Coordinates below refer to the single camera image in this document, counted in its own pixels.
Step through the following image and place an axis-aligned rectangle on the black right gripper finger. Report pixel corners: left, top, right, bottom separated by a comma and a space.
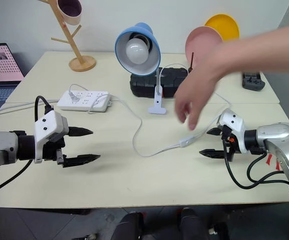
198, 148, 227, 161
206, 127, 223, 137

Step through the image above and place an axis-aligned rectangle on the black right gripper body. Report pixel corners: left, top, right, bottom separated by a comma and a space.
219, 124, 236, 163

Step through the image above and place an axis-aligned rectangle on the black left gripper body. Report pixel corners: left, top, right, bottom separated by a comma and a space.
41, 136, 68, 166

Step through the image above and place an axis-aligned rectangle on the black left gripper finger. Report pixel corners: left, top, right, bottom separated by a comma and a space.
67, 126, 94, 137
62, 153, 102, 169

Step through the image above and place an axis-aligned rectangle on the blue desk lamp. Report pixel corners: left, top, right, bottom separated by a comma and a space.
114, 22, 168, 116

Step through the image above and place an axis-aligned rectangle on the bare person hand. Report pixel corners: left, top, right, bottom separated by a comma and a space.
173, 69, 219, 132

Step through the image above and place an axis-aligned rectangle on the white power strip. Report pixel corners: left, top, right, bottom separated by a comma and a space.
56, 90, 113, 113

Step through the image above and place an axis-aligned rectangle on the grey remote controller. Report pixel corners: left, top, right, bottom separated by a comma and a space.
241, 71, 266, 92

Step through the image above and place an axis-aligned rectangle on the dark rounded shape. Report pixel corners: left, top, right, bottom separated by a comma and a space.
118, 211, 146, 240
178, 207, 209, 240

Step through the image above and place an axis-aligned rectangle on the red and black stick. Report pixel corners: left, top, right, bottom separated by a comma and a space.
187, 52, 196, 74

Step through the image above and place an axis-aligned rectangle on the wooden mug tree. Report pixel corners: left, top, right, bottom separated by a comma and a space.
37, 0, 97, 73

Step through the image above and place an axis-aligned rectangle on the pink plate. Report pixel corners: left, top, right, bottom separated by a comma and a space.
184, 25, 224, 70

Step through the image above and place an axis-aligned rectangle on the yellow plate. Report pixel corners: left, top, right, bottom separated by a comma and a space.
204, 13, 241, 42

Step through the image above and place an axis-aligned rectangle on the pink cup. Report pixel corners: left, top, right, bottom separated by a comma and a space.
56, 0, 83, 26

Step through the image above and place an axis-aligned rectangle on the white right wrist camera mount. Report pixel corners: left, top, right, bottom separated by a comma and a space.
216, 108, 248, 154

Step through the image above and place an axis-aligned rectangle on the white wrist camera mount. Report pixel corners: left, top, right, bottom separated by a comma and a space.
33, 110, 70, 165
216, 108, 248, 154

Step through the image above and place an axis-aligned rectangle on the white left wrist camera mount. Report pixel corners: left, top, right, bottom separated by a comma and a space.
33, 110, 70, 165

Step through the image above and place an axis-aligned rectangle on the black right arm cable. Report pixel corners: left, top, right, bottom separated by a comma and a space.
222, 138, 289, 190

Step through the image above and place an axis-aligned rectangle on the white inline cord switch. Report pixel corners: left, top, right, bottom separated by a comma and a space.
178, 136, 195, 148

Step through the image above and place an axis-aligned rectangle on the white power strip cable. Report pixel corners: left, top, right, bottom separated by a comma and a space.
0, 99, 60, 117

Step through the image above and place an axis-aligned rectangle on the white lamp cord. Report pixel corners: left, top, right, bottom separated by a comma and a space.
68, 63, 233, 159

